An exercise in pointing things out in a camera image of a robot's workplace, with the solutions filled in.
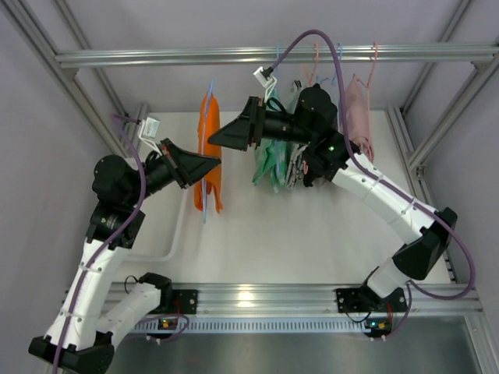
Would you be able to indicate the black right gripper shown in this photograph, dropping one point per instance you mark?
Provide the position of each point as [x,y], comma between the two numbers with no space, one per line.
[255,122]

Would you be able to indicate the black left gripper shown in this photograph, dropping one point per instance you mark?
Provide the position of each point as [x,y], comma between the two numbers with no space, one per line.
[175,164]

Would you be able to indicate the orange trousers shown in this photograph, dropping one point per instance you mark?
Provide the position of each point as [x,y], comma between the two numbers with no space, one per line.
[208,125]

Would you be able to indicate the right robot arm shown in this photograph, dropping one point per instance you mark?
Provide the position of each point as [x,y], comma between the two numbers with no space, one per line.
[423,230]

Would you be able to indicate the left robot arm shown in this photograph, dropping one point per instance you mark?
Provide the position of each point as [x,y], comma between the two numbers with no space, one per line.
[83,339]

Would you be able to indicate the blue hanger green garment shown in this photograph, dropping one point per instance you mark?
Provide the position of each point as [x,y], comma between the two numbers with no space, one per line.
[277,54]

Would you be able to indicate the green tie-dye garment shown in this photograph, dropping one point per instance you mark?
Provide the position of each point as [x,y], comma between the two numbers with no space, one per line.
[271,158]

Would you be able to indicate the white black printed garment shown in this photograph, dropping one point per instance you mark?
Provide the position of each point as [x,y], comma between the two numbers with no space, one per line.
[295,169]

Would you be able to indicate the white perforated plastic basket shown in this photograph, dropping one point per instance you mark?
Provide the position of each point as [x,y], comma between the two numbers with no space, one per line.
[158,236]

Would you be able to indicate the pink garment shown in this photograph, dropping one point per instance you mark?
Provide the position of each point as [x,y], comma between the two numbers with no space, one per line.
[358,118]

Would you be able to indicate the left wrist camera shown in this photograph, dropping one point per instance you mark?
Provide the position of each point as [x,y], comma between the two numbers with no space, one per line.
[147,132]

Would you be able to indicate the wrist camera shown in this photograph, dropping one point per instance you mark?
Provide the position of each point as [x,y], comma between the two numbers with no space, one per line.
[147,132]
[267,80]

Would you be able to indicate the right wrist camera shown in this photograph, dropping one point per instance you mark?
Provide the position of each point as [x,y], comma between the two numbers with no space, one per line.
[267,80]

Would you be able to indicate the aluminium frame post left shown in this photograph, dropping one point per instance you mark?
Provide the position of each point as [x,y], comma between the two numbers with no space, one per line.
[31,29]

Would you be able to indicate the aluminium frame post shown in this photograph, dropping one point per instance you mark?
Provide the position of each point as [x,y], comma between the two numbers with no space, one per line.
[31,29]
[444,90]

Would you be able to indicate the aluminium hanging rail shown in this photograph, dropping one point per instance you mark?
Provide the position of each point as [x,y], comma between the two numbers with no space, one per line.
[266,56]

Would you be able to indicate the pink wire hanger middle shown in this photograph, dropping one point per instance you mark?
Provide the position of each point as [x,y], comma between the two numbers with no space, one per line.
[310,73]

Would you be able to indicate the pink wire hanger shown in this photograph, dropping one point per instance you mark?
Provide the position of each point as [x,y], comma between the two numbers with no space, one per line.
[372,66]
[310,73]

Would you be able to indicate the empty blue wire hanger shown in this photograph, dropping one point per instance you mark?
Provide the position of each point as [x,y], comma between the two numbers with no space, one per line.
[334,78]

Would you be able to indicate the pink wire hanger right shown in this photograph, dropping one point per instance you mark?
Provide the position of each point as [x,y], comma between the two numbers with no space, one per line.
[372,66]

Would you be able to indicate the aluminium frame post right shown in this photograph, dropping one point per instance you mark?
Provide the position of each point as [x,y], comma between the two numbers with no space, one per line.
[444,90]

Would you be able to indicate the slotted cable duct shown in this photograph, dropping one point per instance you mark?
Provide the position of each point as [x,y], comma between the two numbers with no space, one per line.
[257,325]

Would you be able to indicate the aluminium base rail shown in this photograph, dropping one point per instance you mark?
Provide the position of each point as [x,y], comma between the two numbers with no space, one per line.
[306,300]

